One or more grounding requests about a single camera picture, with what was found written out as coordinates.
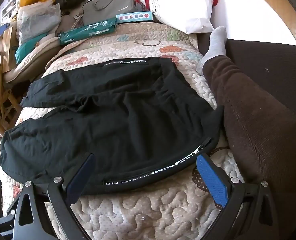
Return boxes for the grey plastic bag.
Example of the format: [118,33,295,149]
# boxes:
[17,1,62,43]

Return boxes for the teal cloth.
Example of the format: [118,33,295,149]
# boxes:
[15,34,51,64]

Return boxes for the white plastic bag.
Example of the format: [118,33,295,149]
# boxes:
[134,0,221,34]

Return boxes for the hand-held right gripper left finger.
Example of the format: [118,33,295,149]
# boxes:
[7,152,96,240]

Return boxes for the brown paper bag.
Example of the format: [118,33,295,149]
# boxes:
[2,26,18,70]

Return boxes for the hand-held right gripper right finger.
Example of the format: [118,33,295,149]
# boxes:
[196,153,279,240]

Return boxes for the quilted heart-print blanket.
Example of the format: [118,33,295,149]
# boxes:
[2,21,246,240]

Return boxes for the dark blue box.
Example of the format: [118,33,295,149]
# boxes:
[0,24,11,40]

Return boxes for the grey laptop bag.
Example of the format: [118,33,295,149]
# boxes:
[82,0,136,25]

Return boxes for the light blue box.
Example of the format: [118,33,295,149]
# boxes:
[116,11,153,24]

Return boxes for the person's grey socked foot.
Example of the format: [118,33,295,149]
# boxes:
[196,26,228,77]

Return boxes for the person's brown trouser leg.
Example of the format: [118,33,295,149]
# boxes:
[203,55,296,240]

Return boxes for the long green box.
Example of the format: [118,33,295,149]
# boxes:
[58,17,118,46]

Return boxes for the wooden rack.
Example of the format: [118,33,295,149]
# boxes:
[0,89,23,138]

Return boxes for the black pants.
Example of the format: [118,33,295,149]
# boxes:
[0,57,226,196]

